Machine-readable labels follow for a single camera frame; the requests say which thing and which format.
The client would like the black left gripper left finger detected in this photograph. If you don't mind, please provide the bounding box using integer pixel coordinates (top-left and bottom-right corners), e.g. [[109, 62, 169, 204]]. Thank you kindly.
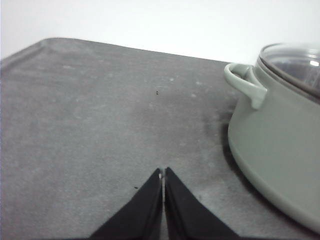
[[90, 168, 163, 240]]

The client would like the glass steamer lid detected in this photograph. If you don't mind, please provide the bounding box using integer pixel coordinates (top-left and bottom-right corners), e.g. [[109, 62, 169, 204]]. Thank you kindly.
[[259, 42, 320, 98]]

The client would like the green electric steamer pot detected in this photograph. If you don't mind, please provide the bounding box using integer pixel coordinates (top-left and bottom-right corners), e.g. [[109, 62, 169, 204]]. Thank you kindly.
[[224, 62, 320, 231]]

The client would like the dark grey table mat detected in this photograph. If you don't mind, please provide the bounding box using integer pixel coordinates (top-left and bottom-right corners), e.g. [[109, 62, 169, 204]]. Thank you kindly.
[[0, 38, 320, 240]]

